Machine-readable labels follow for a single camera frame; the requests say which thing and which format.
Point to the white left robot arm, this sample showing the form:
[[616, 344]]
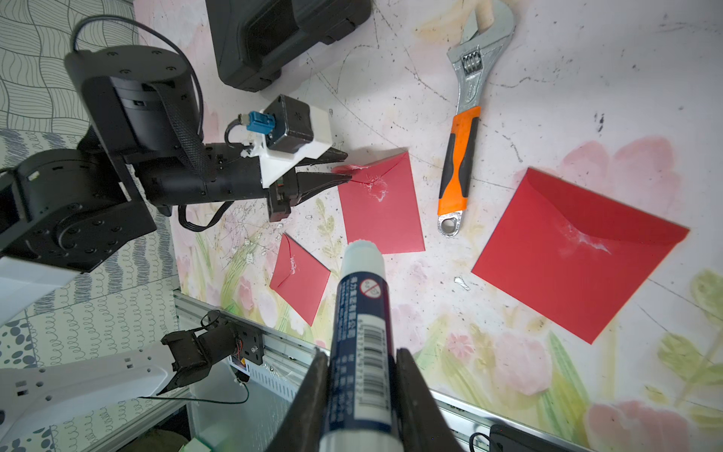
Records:
[[64, 212]]

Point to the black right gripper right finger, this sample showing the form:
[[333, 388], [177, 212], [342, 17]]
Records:
[[422, 426]]

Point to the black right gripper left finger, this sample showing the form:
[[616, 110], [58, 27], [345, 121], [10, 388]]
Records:
[[302, 426]]

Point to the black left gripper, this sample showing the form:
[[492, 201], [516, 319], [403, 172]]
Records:
[[239, 178]]

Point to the black plastic tool case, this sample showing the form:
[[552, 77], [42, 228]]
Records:
[[253, 40]]

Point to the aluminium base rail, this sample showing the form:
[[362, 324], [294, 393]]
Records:
[[503, 435]]

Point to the red envelope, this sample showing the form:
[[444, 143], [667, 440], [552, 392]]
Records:
[[572, 255], [299, 279], [379, 205]]

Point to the white blue glue stick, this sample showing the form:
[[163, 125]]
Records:
[[361, 411]]

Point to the silver adjustable wrench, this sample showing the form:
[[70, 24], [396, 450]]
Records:
[[472, 60]]

